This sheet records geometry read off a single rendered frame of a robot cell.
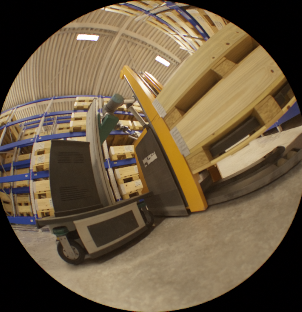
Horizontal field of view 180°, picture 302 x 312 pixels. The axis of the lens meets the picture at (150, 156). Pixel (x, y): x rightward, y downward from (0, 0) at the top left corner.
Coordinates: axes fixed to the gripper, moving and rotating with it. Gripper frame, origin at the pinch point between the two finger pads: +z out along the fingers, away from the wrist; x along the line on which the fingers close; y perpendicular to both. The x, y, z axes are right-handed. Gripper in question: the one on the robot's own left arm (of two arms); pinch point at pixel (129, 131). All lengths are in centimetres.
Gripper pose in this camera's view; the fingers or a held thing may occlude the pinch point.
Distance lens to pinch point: 183.9
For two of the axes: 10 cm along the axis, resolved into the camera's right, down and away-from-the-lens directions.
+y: 4.4, -4.5, 7.7
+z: 8.1, 5.7, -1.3
